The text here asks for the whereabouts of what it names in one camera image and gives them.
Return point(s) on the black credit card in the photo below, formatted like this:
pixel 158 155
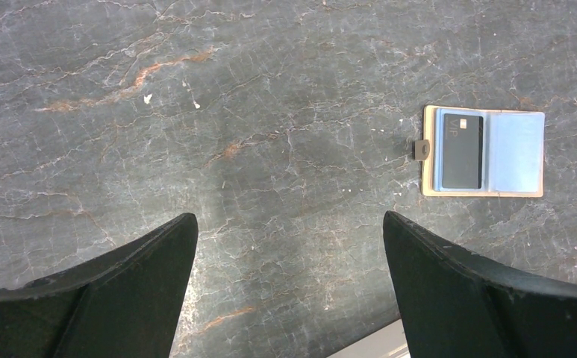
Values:
pixel 461 153

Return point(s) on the white plastic tray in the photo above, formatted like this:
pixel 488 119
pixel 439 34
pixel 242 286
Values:
pixel 390 341

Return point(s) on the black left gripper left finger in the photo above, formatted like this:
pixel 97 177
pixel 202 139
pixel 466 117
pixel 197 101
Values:
pixel 125 303

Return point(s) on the beige leather card holder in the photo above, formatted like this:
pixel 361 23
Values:
pixel 512 153

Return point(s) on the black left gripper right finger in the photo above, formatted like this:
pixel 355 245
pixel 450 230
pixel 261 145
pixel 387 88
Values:
pixel 456 303

